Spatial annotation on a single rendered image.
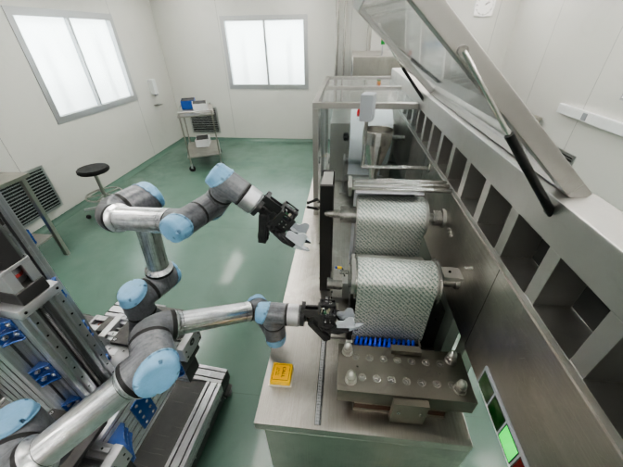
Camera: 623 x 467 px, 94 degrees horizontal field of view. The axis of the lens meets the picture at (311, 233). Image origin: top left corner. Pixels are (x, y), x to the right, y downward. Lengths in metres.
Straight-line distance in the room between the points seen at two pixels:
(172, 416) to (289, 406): 1.01
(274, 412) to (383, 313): 0.47
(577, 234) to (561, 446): 0.35
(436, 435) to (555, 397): 0.50
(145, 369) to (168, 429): 1.09
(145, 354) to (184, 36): 6.35
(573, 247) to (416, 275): 0.43
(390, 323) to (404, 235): 0.31
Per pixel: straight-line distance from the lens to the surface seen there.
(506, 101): 0.59
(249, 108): 6.63
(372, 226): 1.07
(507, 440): 0.86
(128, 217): 1.02
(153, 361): 0.92
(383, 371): 1.04
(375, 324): 1.05
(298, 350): 1.21
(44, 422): 1.27
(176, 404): 2.03
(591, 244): 0.62
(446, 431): 1.15
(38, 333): 1.30
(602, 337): 0.62
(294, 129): 6.52
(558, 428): 0.72
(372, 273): 0.92
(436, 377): 1.07
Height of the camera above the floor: 1.91
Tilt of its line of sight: 34 degrees down
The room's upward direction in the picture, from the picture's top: 1 degrees counter-clockwise
